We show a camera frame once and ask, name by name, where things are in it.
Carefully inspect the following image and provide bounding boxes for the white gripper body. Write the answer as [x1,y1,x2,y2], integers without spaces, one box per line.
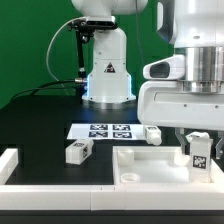
[137,81,224,131]

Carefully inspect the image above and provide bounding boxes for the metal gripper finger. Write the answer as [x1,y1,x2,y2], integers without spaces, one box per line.
[175,128,189,155]
[215,131,224,159]

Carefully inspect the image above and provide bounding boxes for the white square table top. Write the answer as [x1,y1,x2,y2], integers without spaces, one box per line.
[112,144,224,186]

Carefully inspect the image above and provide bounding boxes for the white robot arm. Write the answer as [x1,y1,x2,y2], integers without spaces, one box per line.
[71,0,224,157]

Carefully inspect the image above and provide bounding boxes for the white U-shaped fence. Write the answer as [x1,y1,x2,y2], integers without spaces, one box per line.
[0,149,224,210]

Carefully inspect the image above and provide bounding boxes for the paper sheet with tags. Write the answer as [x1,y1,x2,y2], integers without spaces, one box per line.
[67,124,145,140]

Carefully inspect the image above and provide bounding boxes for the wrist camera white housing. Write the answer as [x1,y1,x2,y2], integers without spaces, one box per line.
[143,54,185,80]

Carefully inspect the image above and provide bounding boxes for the black camera on stand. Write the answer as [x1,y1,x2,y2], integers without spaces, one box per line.
[68,16,118,96]

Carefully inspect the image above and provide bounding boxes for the grey cable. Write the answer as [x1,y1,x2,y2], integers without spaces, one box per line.
[45,18,81,96]

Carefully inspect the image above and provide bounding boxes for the black cable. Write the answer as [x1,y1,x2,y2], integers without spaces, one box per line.
[9,79,81,103]

